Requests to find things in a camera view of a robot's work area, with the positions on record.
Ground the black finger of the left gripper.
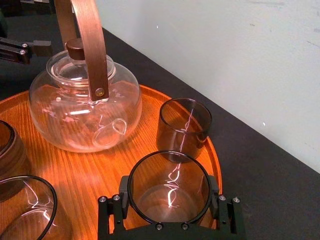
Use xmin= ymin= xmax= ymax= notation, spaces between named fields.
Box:
xmin=0 ymin=37 xmax=54 ymax=65

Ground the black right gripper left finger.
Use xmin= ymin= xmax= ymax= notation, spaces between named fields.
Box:
xmin=97 ymin=175 xmax=131 ymax=240

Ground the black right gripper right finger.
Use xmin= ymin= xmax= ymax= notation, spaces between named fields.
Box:
xmin=208 ymin=175 xmax=246 ymax=235

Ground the smoky clear drinking glass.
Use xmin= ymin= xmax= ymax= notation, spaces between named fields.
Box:
xmin=0 ymin=175 xmax=59 ymax=240
xmin=155 ymin=97 xmax=213 ymax=164
xmin=127 ymin=149 xmax=211 ymax=225

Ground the round orange wooden tray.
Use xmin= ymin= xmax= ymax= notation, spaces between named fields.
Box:
xmin=0 ymin=84 xmax=223 ymax=240

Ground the black table cloth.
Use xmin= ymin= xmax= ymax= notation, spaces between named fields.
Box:
xmin=0 ymin=13 xmax=320 ymax=240

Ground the glass lid with wooden knob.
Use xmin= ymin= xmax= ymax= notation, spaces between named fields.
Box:
xmin=46 ymin=38 xmax=117 ymax=81

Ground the glass cup in wooden sleeve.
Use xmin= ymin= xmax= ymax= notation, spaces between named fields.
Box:
xmin=0 ymin=120 xmax=27 ymax=176

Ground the clear glass teapot wooden handle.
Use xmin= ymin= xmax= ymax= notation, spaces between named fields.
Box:
xmin=28 ymin=0 xmax=143 ymax=154

